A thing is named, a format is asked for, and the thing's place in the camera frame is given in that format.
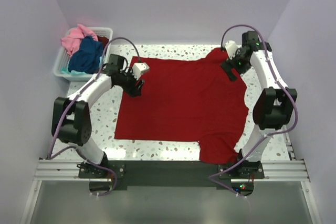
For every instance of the light teal t shirt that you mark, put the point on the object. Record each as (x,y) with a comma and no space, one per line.
(76,73)

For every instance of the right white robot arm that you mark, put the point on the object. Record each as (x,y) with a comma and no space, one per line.
(273,109)

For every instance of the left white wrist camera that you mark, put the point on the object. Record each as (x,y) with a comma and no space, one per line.
(139,68)

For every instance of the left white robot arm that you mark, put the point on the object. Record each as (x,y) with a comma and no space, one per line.
(71,122)

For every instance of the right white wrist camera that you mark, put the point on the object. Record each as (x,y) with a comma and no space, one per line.
(231,47)

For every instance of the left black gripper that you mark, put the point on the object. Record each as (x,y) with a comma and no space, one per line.
(134,90)

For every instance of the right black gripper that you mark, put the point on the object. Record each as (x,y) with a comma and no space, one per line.
(228,64)

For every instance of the dark blue t shirt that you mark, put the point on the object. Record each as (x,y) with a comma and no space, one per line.
(89,45)

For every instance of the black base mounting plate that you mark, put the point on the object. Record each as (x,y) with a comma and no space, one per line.
(120,175)

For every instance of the pink t shirt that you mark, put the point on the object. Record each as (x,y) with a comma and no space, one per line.
(72,41)

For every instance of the dark red t shirt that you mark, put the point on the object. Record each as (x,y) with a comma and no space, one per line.
(103,42)

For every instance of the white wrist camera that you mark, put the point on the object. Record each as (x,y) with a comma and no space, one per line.
(139,68)
(231,47)

